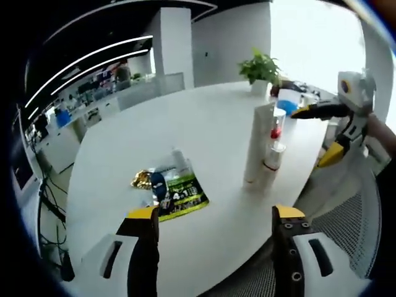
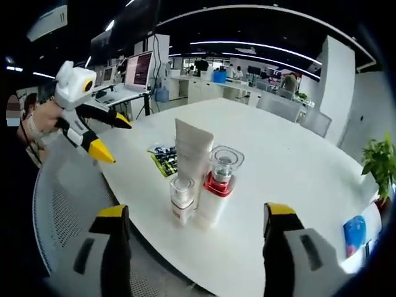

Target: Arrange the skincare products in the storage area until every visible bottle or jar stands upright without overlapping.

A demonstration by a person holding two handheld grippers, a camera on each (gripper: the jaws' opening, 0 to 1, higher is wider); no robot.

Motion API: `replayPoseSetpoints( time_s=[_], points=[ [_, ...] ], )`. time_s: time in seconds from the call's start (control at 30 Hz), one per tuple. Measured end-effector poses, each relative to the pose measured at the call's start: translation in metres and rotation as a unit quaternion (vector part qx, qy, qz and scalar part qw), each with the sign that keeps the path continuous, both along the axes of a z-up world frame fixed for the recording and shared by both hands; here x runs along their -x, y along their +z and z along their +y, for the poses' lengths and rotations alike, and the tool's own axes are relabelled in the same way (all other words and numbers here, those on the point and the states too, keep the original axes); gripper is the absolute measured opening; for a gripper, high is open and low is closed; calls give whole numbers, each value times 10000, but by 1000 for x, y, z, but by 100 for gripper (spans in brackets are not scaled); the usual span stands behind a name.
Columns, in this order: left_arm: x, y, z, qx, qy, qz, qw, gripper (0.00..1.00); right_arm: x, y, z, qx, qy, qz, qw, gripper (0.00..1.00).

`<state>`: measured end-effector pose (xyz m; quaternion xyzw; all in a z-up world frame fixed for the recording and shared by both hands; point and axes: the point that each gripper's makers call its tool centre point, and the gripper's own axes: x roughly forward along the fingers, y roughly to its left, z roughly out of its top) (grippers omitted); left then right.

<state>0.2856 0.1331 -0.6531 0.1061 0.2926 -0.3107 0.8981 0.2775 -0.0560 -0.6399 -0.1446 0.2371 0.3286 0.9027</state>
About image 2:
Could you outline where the blue water jug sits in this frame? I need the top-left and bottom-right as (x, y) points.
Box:
(155, 85), (170, 103)

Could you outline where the blue tissue pack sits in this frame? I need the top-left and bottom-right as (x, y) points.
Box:
(342, 215), (371, 259)

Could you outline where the person's left hand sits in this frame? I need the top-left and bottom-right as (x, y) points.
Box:
(34, 99), (65, 134)

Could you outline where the silver green skincare sachet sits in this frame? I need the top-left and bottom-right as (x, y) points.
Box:
(147, 144), (179, 178)

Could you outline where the small plant in red pot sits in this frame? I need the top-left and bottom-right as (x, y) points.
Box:
(376, 197), (392, 214)

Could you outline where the small desk monitor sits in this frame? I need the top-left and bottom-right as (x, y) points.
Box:
(101, 65), (117, 83)

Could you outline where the green plant in white pot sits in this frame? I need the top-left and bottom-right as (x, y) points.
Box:
(361, 132), (396, 205)

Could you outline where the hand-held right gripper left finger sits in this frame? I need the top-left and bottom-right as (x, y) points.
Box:
(60, 203), (133, 297)

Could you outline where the white office chair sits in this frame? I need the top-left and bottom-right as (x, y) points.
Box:
(299, 110), (332, 139)
(256, 92), (303, 123)

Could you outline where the grey mesh office chair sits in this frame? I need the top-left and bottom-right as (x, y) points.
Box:
(32, 136), (217, 297)

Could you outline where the large pink screen monitor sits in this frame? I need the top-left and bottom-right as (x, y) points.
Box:
(123, 51), (155, 92)

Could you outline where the white ceiling air conditioner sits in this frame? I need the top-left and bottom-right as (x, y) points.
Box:
(26, 2), (69, 43)

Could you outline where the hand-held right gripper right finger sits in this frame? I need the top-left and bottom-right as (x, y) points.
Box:
(262, 202), (347, 297)

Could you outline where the white skincare bottle red collar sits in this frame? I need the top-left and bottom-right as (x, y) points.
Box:
(193, 145), (246, 231)

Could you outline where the white skincare tube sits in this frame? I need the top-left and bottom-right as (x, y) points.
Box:
(174, 118), (215, 186)

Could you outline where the small clear skincare bottle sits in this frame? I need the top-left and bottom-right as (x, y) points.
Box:
(169, 176), (199, 229)

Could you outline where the white wristwatch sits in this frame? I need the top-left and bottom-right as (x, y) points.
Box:
(19, 113), (44, 140)

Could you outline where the white paper box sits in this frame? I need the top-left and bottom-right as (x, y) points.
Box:
(364, 200), (384, 245)

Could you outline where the white work desk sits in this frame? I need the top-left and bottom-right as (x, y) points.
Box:
(92, 83), (152, 108)

